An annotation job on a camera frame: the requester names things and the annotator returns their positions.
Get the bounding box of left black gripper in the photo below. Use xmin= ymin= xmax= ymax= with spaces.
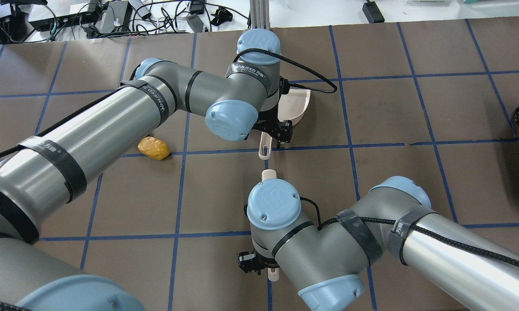
xmin=252 ymin=76 xmax=293 ymax=144

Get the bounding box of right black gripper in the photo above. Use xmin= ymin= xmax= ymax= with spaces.
xmin=238 ymin=251 xmax=280 ymax=274

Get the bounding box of white hand brush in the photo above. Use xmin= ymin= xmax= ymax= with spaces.
xmin=262 ymin=169 xmax=280 ymax=282

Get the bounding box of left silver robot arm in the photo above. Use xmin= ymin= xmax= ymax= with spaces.
xmin=0 ymin=29 xmax=282 ymax=311

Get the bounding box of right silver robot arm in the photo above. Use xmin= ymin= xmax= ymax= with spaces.
xmin=238 ymin=176 xmax=519 ymax=311

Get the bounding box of yellow potato-like trash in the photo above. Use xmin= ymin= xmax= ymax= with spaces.
xmin=137 ymin=136 xmax=171 ymax=161

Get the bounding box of black power adapter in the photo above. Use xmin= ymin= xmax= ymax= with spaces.
xmin=362 ymin=0 xmax=385 ymax=24

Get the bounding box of black power strip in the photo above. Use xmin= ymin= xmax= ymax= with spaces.
xmin=27 ymin=0 xmax=102 ymax=32

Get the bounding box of black braided left cable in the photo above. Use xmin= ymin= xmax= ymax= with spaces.
xmin=236 ymin=48 xmax=339 ymax=94

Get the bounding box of black braided cable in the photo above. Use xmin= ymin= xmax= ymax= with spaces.
xmin=301 ymin=197 xmax=519 ymax=275
xmin=236 ymin=48 xmax=339 ymax=94

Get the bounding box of aluminium frame post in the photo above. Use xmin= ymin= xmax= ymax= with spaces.
xmin=248 ymin=0 xmax=271 ymax=30

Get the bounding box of black braided right cable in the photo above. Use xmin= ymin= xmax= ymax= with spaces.
xmin=301 ymin=197 xmax=519 ymax=275

